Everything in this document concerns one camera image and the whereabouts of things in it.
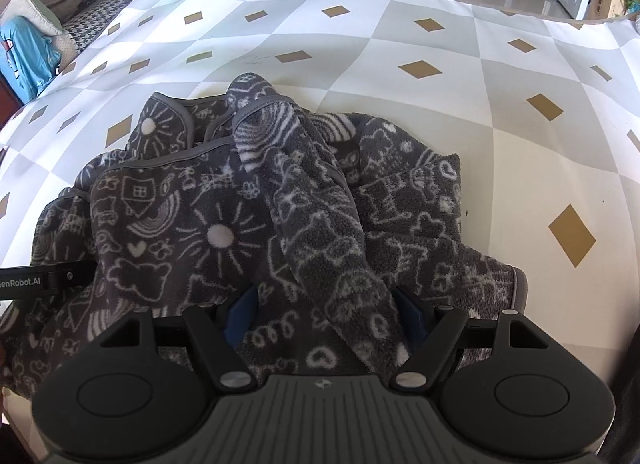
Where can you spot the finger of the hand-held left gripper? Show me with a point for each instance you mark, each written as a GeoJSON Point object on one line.
{"type": "Point", "coordinates": [60, 279]}

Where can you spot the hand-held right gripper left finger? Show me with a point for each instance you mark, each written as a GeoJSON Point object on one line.
{"type": "Point", "coordinates": [241, 314]}

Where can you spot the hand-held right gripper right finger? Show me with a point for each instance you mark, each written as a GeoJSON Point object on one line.
{"type": "Point", "coordinates": [411, 316]}

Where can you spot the grey doodle print fleece jacket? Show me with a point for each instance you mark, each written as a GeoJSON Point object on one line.
{"type": "Point", "coordinates": [225, 219]}

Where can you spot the light blue cartoon garment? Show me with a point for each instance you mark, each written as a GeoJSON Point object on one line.
{"type": "Point", "coordinates": [25, 59]}

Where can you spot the white pillow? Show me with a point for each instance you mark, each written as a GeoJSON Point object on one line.
{"type": "Point", "coordinates": [22, 9]}

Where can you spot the cardboard box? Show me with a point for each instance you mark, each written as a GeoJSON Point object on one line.
{"type": "Point", "coordinates": [602, 1]}

